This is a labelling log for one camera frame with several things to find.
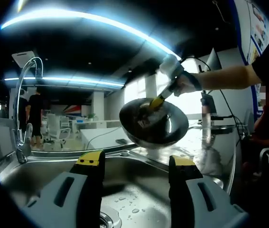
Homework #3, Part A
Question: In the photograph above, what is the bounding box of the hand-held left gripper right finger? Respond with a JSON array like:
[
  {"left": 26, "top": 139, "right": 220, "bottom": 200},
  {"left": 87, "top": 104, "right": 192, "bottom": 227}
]
[{"left": 168, "top": 154, "right": 250, "bottom": 228}]

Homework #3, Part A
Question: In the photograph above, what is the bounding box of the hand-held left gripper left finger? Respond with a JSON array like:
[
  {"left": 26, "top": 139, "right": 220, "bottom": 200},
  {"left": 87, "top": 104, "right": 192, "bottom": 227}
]
[{"left": 21, "top": 149, "right": 106, "bottom": 228}]

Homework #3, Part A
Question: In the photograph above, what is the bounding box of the stainless steel bowl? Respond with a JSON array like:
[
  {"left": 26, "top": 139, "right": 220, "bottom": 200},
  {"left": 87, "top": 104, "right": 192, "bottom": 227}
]
[{"left": 119, "top": 97, "right": 189, "bottom": 150}]

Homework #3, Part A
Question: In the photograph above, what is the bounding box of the stainless steel sink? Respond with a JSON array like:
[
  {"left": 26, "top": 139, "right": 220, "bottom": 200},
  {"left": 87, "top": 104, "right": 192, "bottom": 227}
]
[{"left": 0, "top": 142, "right": 237, "bottom": 228}]

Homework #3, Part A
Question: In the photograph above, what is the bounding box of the metal sink drain strainer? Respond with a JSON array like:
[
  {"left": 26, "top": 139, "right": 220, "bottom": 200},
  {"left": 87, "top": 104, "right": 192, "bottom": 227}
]
[{"left": 100, "top": 205, "right": 123, "bottom": 228}]

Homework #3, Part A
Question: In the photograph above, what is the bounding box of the person's right hand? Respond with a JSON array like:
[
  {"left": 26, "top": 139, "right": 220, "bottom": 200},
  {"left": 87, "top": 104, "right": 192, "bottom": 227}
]
[{"left": 176, "top": 71, "right": 204, "bottom": 95}]

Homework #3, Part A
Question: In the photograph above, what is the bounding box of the narrow bright window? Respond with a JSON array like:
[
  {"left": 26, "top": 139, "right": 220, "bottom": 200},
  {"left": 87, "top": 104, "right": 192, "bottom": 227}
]
[{"left": 124, "top": 78, "right": 147, "bottom": 117}]

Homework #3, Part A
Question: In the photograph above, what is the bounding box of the small dark monitor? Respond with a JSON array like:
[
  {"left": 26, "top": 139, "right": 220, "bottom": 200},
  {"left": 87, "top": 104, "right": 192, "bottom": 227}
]
[{"left": 200, "top": 92, "right": 218, "bottom": 114}]

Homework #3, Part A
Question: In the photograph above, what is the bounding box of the clear plastic bottle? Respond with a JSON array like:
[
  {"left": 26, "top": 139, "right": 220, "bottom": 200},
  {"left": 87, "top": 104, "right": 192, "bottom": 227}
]
[{"left": 202, "top": 99, "right": 212, "bottom": 143}]

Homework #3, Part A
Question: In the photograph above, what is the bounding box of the chrome gooseneck faucet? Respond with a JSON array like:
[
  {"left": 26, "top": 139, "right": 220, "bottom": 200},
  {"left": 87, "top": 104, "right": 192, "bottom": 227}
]
[{"left": 11, "top": 56, "right": 44, "bottom": 163}]

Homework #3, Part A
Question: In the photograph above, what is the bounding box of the white desk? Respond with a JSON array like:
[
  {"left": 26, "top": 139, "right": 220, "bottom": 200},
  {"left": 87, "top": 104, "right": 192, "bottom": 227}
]
[{"left": 79, "top": 125, "right": 135, "bottom": 150}]

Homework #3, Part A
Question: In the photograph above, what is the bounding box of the white office chair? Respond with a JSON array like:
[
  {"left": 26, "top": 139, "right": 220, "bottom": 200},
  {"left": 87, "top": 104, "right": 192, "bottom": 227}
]
[
  {"left": 46, "top": 113, "right": 72, "bottom": 144},
  {"left": 59, "top": 116, "right": 71, "bottom": 128}
]

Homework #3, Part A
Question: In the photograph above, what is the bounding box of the grey partition panel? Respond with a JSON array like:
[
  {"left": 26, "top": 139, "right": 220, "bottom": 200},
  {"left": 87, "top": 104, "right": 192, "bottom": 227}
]
[{"left": 0, "top": 117, "right": 18, "bottom": 162}]

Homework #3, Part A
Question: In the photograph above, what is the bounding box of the short ceiling light strip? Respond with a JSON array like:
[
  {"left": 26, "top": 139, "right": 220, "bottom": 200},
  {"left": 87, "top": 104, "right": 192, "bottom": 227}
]
[{"left": 4, "top": 76, "right": 125, "bottom": 90}]

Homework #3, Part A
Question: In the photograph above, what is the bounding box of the long curved ceiling light strip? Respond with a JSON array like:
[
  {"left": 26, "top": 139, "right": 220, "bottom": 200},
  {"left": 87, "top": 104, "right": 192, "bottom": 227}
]
[{"left": 0, "top": 8, "right": 181, "bottom": 60}]

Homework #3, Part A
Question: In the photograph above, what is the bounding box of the white ceiling air conditioner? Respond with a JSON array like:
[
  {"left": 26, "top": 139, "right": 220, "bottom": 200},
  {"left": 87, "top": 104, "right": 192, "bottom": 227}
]
[{"left": 11, "top": 51, "right": 41, "bottom": 68}]

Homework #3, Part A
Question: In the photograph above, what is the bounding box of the red blue wall banner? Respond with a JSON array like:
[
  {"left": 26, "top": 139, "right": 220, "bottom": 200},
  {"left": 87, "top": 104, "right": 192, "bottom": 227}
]
[{"left": 64, "top": 104, "right": 82, "bottom": 116}]

